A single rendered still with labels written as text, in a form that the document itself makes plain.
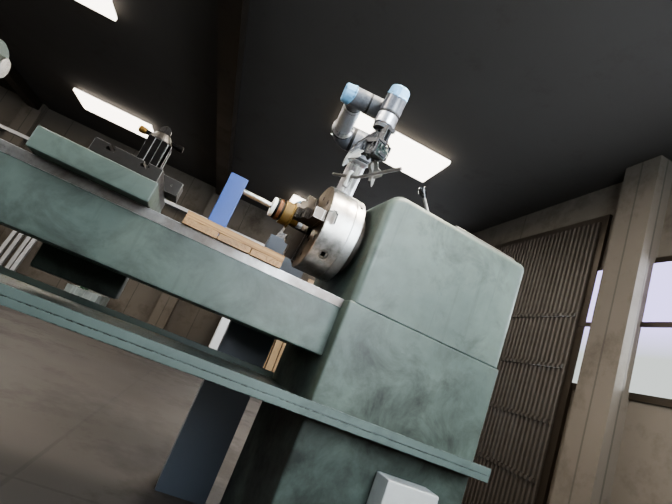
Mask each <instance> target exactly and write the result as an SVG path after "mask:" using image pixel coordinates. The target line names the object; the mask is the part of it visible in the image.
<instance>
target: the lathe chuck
mask: <svg viewBox="0 0 672 504"><path fill-rule="evenodd" d="M318 207H320V208H322V209H324V210H326V211H327V212H328V211H329V210H330V211H332V212H333V211H335V212H337V213H336V214H337V217H336V219H335V222H334V224H332V225H330V224H328V223H329V221H327V220H325V221H324V222H322V223H321V224H319V225H318V226H316V227H315V228H314V229H312V228H310V227H308V226H306V225H304V224H303V226H302V228H301V230H302V231H305V232H307V234H308V235H309V236H308V237H307V238H306V240H305V241H304V243H303V245H302V247H301V249H300V250H299V252H298V254H297V256H296V258H295V259H294V261H293V263H292V262H291V263H292V265H291V266H292V267H293V268H296V269H298V270H300V271H302V272H304V273H306V274H308V275H310V276H312V277H315V278H317V277H319V276H321V275H322V274H324V273H325V272H326V271H327V270H328V269H329V267H330V266H331V265H332V264H333V262H334V261H335V259H336V258H337V256H338V255H339V253H340V251H341V250H342V248H343V246H344V244H345V242H346V240H347V238H348V236H349V234H350V231H351V229H352V226H353V223H354V220H355V216H356V212H357V201H356V199H355V198H353V197H351V196H349V195H348V194H346V193H344V192H342V191H340V190H339V189H337V188H335V187H329V188H328V189H327V190H325V191H324V193H323V194H322V195H321V196H320V198H319V203H318ZM320 250H326V251H327V252H328V256H327V257H326V258H320V257H319V256H318V252H319V251H320Z"/></svg>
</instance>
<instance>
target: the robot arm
mask: <svg viewBox="0 0 672 504"><path fill-rule="evenodd" d="M409 96H410V92H409V90H408V89H407V88H406V87H404V86H402V85H399V84H394V85H392V86H391V88H390V90H389V91H388V94H387V96H386V97H385V99H383V98H381V97H379V96H377V95H375V94H372V93H370V92H368V91H366V90H364V89H362V88H360V87H359V86H358V85H354V84H352V83H347V84H346V86H345V89H344V91H343V93H342V96H341V98H340V100H341V102H343V103H344V104H343V107H342V109H341V112H340V114H339V116H338V119H336V120H335V121H334V123H333V125H332V129H331V130H332V136H333V139H334V141H335V142H336V144H337V145H338V146H339V147H340V148H341V149H343V150H345V151H347V152H348V154H347V155H346V157H345V159H344V161H343V163H342V167H343V166H345V165H347V166H346V168H345V170H344V173H343V174H347V173H348V171H349V170H352V171H354V175H355V176H359V175H363V172H364V170H365V169H366V168H368V169H369V173H373V172H378V171H381V170H380V169H379V168H378V163H379V162H381V161H383V162H386V160H387V157H388V155H389V153H390V151H391V149H392V148H391V147H389V145H390V143H389V142H388V140H389V138H390V136H391V134H395V132H396V130H395V129H394V128H395V126H396V124H397V122H398V120H399V118H400V116H401V114H402V111H403V109H404V107H405V105H406V103H407V102H408V98H409ZM361 112H363V113H365V114H367V115H369V116H371V117H373V118H375V120H374V124H373V126H372V127H373V129H374V130H375V131H374V132H372V133H371V134H369V133H367V132H365V131H362V130H360V129H358V128H356V127H354V124H355V123H356V121H357V119H358V117H359V115H360V113H361ZM388 143H389V144H388ZM386 146H387V147H386ZM379 177H382V175H377V176H372V177H369V179H368V183H369V186H370V187H372V185H373V183H374V181H375V179H376V178H379ZM344 179H345V177H341V179H340V181H339V184H338V186H337V189H339V190H341V188H342V183H343V181H344ZM359 181H360V179H351V181H350V183H349V185H348V187H347V188H346V189H345V191H344V193H346V194H348V195H349V196H351V197H352V196H353V194H354V192H355V190H356V188H357V185H358V183H359ZM283 228H284V227H283ZM283 228H282V230H281V231H280V232H279V233H278V234H277V235H276V236H278V237H280V238H282V239H284V238H285V237H286V235H287V234H285V233H283Z"/></svg>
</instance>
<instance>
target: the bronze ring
mask: <svg viewBox="0 0 672 504"><path fill-rule="evenodd" d="M297 206H298V204H297V203H295V204H294V203H292V202H290V201H288V200H287V201H285V200H284V199H281V198H279V201H278V204H277V206H276V208H275V210H274V212H273V213H272V215H271V216H270V217H271V218H272V219H274V220H276V222H277V223H279V224H281V225H283V226H284V228H286V227H287V226H288V225H290V226H292V227H296V226H297V224H298V221H296V220H294V219H292V218H293V216H294V214H295V212H296V209H297Z"/></svg>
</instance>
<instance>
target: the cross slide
mask: <svg viewBox="0 0 672 504"><path fill-rule="evenodd" d="M88 149H89V150H91V151H93V152H95V153H97V154H99V155H101V156H103V157H105V158H108V159H110V160H112V161H114V162H116V163H118V164H120V165H122V166H124V167H126V168H128V169H130V170H132V171H134V172H136V173H138V174H140V175H142V176H144V177H146V178H148V179H150V180H153V181H155V182H157V183H158V187H159V198H160V209H161V211H162V209H163V207H164V206H165V197H164V174H163V170H162V169H160V168H158V167H156V166H154V165H152V164H150V163H149V165H148V169H146V164H145V161H144V160H142V159H140V158H138V157H136V156H134V155H132V154H130V153H128V152H126V151H124V150H122V149H120V148H118V147H116V146H115V148H114V151H115V152H114V151H113V148H112V145H111V144H110V143H108V142H106V141H104V140H102V139H100V138H98V137H95V138H94V140H93V142H92V143H91V145H90V146H89V148H88Z"/></svg>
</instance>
